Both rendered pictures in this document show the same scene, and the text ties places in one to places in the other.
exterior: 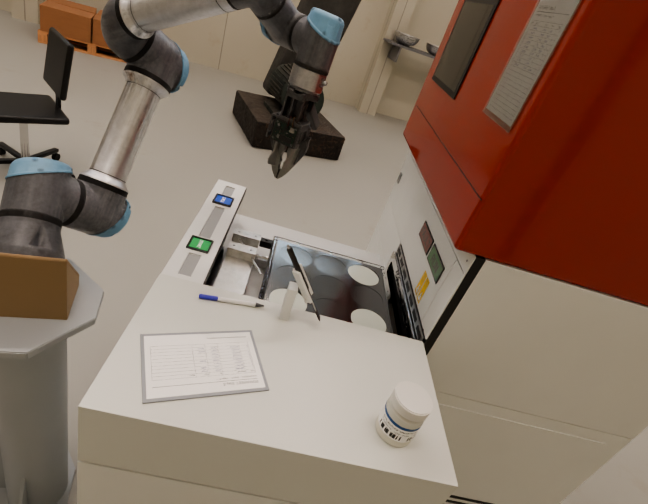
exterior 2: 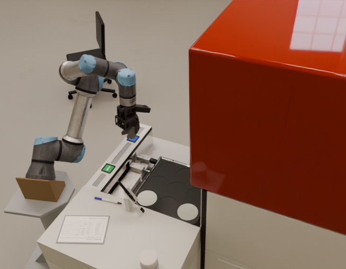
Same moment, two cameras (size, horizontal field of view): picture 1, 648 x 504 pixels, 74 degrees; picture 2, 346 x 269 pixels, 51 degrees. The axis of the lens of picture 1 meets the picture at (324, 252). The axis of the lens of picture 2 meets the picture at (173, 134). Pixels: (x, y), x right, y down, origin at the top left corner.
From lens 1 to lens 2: 107 cm
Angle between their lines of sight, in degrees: 31
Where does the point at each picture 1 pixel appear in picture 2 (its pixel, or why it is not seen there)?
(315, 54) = (122, 92)
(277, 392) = (107, 245)
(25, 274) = (38, 186)
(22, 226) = (36, 166)
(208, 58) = not seen: outside the picture
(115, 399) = (48, 240)
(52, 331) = (50, 207)
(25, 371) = (48, 220)
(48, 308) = (49, 197)
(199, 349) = (84, 223)
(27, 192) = (38, 152)
